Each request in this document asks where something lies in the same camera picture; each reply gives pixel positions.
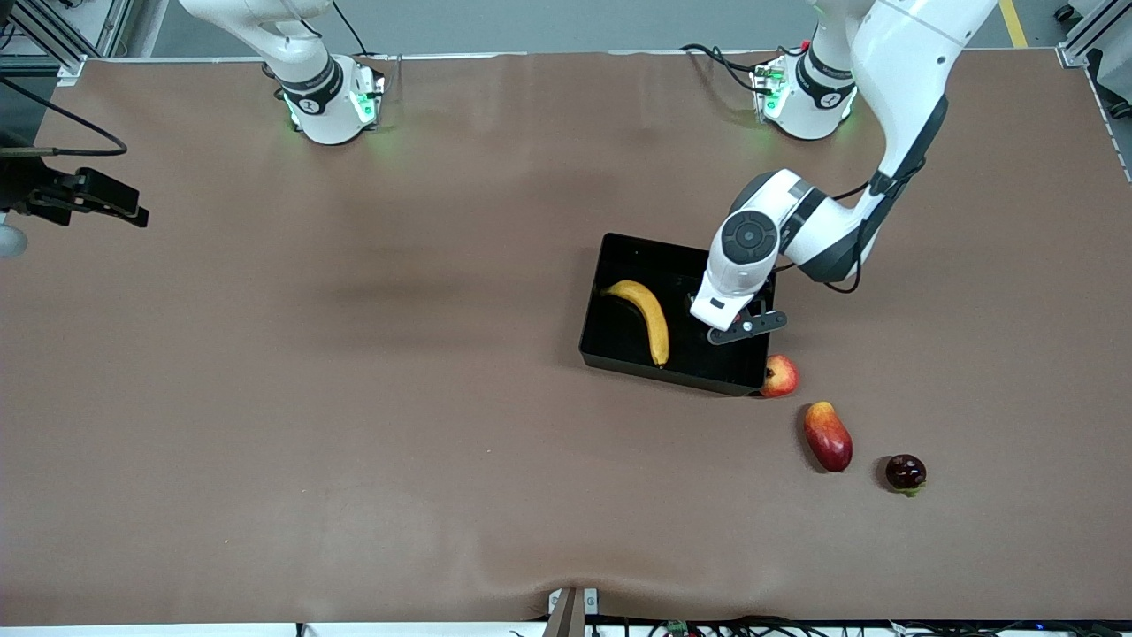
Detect yellow banana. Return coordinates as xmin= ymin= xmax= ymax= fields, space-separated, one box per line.
xmin=600 ymin=280 xmax=671 ymax=368

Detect black rectangular plastic box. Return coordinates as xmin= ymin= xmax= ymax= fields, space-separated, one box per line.
xmin=578 ymin=232 xmax=779 ymax=397

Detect red yellow apple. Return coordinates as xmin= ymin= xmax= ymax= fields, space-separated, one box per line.
xmin=761 ymin=354 xmax=800 ymax=399

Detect red yellow mango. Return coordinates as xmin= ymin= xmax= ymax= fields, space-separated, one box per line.
xmin=803 ymin=401 xmax=854 ymax=473

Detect dark red mangosteen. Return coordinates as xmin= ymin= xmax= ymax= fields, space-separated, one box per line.
xmin=885 ymin=454 xmax=928 ymax=497

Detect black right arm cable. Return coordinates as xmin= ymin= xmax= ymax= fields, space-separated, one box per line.
xmin=0 ymin=78 xmax=127 ymax=158

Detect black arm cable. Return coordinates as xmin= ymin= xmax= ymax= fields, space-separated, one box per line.
xmin=776 ymin=133 xmax=949 ymax=295
xmin=0 ymin=78 xmax=127 ymax=158

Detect aluminium frame with black struts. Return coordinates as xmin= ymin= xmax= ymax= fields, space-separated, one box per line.
xmin=0 ymin=0 xmax=134 ymax=87

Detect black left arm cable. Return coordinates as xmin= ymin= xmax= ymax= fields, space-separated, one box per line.
xmin=776 ymin=133 xmax=949 ymax=295

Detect black cables at arm base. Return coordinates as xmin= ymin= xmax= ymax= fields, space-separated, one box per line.
xmin=681 ymin=42 xmax=784 ymax=94

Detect black thin base cable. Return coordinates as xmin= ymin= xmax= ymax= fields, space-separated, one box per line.
xmin=333 ymin=0 xmax=403 ymax=98

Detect aluminium frame corner post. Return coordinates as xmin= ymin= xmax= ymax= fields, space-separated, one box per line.
xmin=1059 ymin=0 xmax=1132 ymax=70

